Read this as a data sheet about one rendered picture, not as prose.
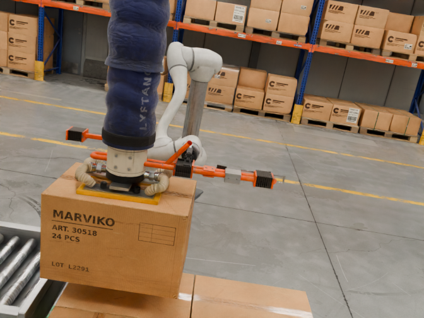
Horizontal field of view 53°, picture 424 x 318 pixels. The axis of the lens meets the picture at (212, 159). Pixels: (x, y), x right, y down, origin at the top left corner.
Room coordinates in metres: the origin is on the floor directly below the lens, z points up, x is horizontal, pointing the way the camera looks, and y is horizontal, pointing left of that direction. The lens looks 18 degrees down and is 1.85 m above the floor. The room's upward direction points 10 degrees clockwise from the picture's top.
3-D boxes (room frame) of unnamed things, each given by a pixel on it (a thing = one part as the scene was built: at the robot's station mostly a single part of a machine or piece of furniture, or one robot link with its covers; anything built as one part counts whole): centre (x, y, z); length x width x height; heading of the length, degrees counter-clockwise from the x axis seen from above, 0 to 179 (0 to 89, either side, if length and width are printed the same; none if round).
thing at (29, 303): (1.75, 0.66, 0.58); 0.70 x 0.03 x 0.06; 2
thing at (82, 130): (2.00, 0.67, 1.19); 0.09 x 0.08 x 0.05; 2
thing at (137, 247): (1.76, 0.35, 0.87); 0.60 x 0.40 x 0.40; 90
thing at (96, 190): (1.66, 0.36, 1.09); 0.34 x 0.10 x 0.05; 92
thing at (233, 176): (1.76, -0.10, 1.20); 0.07 x 0.07 x 0.04; 2
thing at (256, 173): (1.76, -0.24, 1.21); 0.08 x 0.07 x 0.05; 92
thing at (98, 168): (1.75, 0.36, 1.13); 0.34 x 0.25 x 0.06; 92
